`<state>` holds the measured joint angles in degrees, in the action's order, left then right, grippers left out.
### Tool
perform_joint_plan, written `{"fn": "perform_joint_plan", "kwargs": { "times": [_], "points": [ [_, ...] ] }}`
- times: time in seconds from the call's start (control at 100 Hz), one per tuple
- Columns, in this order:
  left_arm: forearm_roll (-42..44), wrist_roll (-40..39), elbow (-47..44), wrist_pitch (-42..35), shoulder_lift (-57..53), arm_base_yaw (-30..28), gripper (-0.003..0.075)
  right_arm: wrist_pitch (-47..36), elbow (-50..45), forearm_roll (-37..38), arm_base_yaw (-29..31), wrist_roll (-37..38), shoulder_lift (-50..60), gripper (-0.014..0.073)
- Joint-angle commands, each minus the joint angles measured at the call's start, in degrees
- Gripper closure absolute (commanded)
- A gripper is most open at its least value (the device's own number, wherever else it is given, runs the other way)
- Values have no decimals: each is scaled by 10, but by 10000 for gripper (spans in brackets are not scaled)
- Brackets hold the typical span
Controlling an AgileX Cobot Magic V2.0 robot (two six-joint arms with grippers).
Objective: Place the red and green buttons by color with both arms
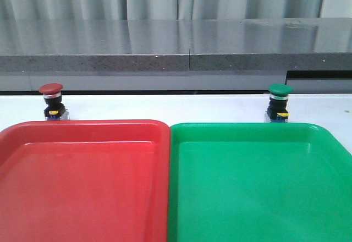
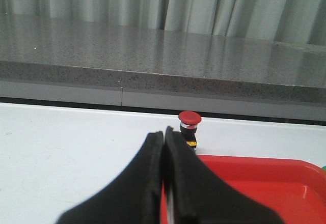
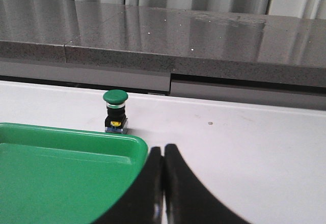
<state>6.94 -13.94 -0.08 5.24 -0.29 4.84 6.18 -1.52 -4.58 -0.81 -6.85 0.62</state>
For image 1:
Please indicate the green plastic tray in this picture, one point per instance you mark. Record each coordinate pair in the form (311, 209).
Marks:
(258, 182)

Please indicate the grey stone countertop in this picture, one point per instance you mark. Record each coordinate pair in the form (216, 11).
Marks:
(154, 56)

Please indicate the red plastic tray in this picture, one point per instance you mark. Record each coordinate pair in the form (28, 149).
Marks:
(85, 180)

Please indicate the red mushroom push button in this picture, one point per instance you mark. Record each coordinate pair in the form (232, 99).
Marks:
(52, 94)

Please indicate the green mushroom push button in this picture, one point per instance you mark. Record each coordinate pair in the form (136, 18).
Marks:
(276, 111)

